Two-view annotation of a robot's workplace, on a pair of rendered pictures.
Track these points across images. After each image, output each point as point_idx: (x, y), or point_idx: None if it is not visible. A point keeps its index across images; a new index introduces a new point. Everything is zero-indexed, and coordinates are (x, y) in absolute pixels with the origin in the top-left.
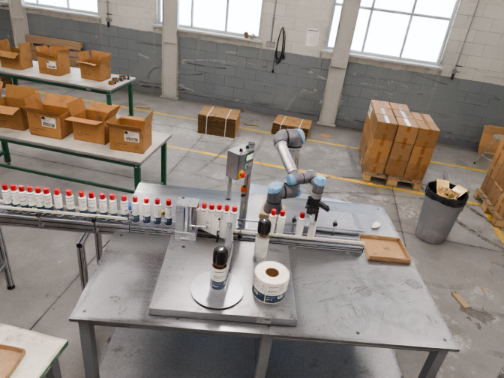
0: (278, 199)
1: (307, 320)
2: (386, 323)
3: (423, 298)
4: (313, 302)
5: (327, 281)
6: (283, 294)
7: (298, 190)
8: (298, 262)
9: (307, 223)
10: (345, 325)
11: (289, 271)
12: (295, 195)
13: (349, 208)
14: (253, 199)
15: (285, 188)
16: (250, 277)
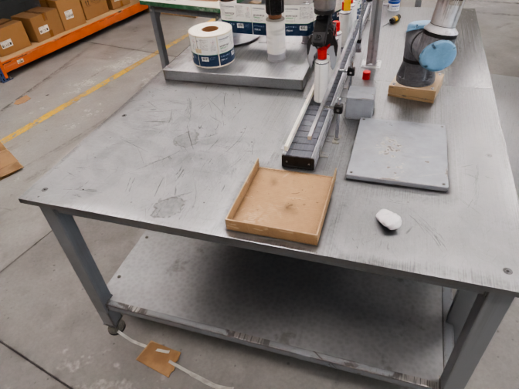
0: (405, 51)
1: (167, 86)
2: (117, 142)
3: (127, 203)
4: (191, 94)
5: (222, 112)
6: (194, 55)
7: (424, 48)
8: (272, 96)
9: (353, 93)
10: (141, 109)
11: (242, 74)
12: (418, 58)
13: (480, 201)
14: (467, 78)
15: (418, 33)
16: (242, 51)
